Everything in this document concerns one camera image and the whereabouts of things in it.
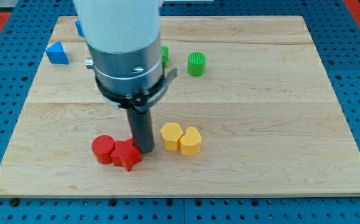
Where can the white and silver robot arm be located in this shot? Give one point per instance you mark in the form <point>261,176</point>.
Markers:
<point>123,37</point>

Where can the blue block behind arm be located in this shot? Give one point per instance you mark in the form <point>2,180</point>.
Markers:
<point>79,29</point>

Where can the green block behind arm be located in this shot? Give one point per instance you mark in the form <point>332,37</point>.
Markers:
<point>165,55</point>

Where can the yellow hexagon block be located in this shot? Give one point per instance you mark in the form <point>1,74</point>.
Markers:
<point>171,134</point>

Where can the yellow heart block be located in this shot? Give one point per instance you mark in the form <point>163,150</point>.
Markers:
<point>190,142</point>

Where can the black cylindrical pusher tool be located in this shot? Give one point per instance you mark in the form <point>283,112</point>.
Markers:
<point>142,130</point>

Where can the green cylinder block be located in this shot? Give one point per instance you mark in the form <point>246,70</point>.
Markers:
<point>196,64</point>

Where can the red star block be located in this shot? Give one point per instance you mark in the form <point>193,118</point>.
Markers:
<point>125,154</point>

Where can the wooden board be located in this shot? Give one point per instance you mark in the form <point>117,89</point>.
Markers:
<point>270,123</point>

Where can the red cylinder block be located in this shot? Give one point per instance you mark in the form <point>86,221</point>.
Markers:
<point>102,147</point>

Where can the blue triangle block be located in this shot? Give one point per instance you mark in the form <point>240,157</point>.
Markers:
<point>56,54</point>

